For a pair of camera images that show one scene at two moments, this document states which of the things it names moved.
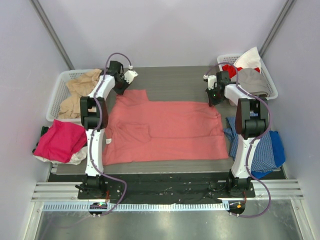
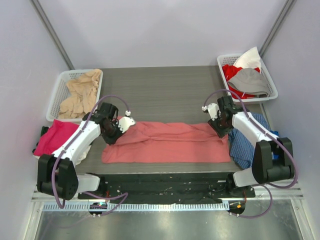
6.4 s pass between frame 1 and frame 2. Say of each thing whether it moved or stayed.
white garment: stayed
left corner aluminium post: stayed
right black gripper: moved
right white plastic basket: stayed
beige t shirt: stayed
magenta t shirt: stayed
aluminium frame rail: stayed
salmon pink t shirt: moved
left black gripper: moved
